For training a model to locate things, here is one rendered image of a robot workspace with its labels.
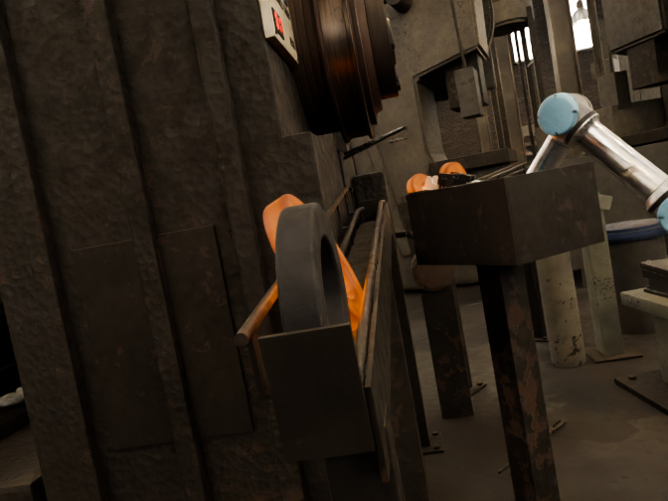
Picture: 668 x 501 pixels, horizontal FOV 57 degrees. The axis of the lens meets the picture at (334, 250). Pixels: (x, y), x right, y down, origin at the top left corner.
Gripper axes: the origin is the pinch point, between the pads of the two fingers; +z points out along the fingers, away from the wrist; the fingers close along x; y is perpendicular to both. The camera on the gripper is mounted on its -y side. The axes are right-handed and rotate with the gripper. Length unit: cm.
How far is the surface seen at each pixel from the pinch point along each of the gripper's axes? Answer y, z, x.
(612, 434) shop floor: -54, -78, 15
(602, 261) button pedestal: -24, -46, -47
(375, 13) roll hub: 50, -25, 55
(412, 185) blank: 2.2, 0.0, 6.4
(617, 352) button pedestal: -56, -55, -49
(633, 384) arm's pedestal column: -53, -71, -18
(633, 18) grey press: 94, 60, -316
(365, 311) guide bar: 8, -89, 125
